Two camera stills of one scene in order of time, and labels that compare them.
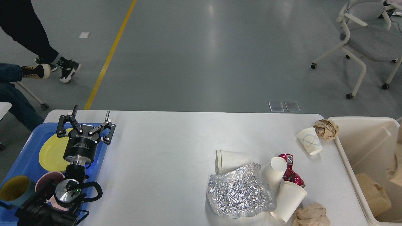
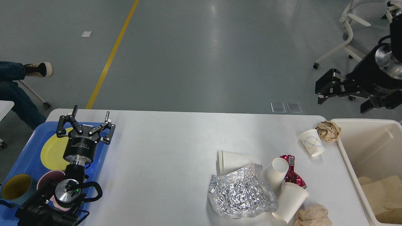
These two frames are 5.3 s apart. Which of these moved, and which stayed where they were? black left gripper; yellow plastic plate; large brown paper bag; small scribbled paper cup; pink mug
Moved: large brown paper bag
Stayed: black left gripper; yellow plastic plate; pink mug; small scribbled paper cup
